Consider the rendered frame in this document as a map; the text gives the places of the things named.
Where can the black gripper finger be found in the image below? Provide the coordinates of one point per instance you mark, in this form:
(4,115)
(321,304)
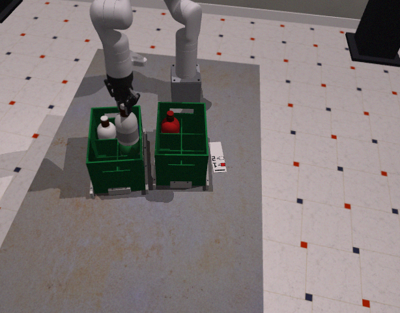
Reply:
(132,100)
(114,93)

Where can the white paper pick list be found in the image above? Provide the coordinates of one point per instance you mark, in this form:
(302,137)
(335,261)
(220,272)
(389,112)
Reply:
(218,162)

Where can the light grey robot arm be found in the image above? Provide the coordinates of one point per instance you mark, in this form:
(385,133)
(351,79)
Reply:
(107,15)

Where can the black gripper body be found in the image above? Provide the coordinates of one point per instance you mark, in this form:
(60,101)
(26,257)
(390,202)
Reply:
(123,83)

